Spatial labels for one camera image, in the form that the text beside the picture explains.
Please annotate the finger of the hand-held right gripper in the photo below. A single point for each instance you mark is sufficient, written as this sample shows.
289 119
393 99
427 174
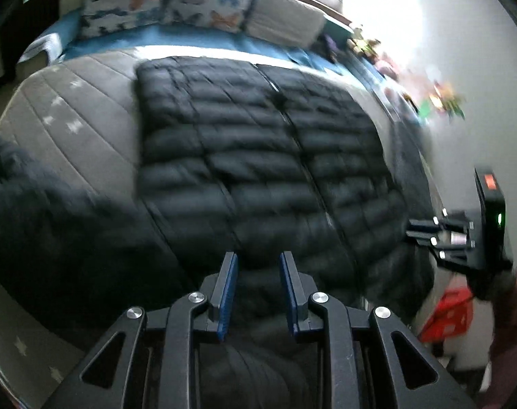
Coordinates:
424 238
424 223

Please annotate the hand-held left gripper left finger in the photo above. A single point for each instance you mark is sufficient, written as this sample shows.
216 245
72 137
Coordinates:
225 294

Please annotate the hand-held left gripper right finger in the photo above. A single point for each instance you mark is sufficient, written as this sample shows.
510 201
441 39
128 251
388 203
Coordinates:
289 294

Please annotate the black puffer jacket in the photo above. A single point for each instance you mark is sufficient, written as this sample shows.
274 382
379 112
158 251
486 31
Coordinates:
250 149

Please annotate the person's right forearm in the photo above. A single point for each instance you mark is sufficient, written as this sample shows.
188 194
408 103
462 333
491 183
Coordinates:
512 332

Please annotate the red plastic basket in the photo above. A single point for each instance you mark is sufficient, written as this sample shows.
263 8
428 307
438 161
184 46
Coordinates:
450 315

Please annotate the colourful pinwheel toy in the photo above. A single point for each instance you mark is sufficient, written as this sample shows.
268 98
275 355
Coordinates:
443 100

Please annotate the group of stuffed toys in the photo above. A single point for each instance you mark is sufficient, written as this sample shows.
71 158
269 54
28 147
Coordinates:
369 49

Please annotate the window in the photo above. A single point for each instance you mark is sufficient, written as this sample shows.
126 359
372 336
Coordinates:
382 0

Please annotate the grey quilted star blanket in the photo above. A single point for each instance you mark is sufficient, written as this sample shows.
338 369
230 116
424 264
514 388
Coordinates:
75 110

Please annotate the plain grey pillow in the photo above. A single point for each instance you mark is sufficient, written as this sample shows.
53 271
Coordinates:
284 21

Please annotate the blue bed sheet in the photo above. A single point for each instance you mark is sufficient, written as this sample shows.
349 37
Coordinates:
224 47

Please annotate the butterfly print pillow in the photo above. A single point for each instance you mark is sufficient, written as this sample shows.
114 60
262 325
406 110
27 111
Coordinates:
117 6
207 0

